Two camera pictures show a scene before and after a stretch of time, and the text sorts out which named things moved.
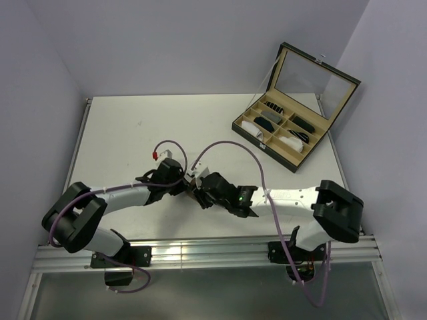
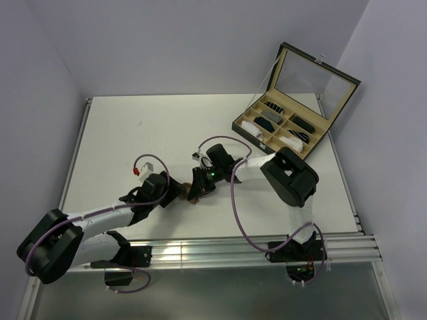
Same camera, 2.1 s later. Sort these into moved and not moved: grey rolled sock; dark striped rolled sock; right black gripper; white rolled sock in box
Moved: right black gripper
Not moved: white rolled sock in box; dark striped rolled sock; grey rolled sock
